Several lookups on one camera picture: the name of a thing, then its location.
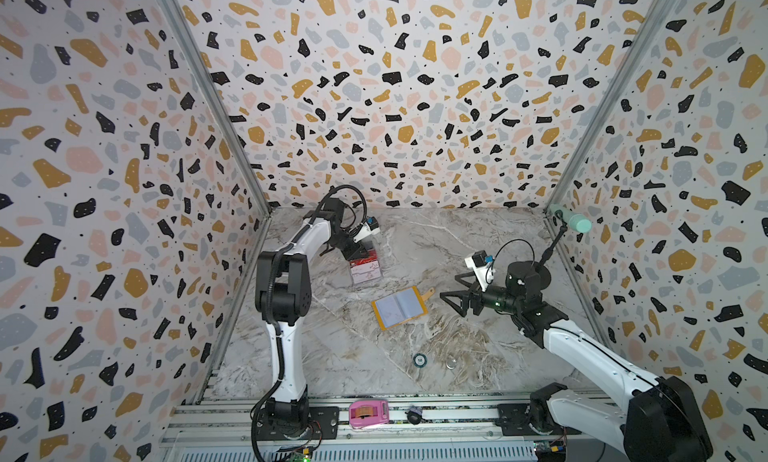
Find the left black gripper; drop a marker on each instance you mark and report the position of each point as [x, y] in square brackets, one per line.
[355, 251]

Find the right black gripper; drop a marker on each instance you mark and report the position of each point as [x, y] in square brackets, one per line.
[475, 298]

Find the yellow leather card holder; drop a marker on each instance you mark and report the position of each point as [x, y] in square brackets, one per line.
[401, 307]

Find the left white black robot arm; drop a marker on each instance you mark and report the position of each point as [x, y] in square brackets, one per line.
[283, 296]

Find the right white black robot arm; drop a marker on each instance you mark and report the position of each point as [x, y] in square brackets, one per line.
[648, 417]

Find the clear acrylic card box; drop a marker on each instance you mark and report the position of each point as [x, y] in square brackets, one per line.
[365, 273]

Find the black microphone stand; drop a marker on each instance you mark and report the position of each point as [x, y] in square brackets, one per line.
[549, 252]

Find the small black knob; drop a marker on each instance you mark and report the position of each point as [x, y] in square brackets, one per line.
[414, 415]

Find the pink tape dispenser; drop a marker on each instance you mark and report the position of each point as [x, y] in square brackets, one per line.
[368, 413]

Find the right circuit board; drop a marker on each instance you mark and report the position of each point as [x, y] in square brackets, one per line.
[550, 451]

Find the green circuit board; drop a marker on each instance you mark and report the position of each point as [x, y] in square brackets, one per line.
[300, 455]

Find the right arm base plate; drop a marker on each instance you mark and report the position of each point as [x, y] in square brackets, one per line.
[524, 419]

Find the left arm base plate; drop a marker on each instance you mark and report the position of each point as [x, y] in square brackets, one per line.
[318, 423]

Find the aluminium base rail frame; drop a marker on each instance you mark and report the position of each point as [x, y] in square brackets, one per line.
[453, 427]

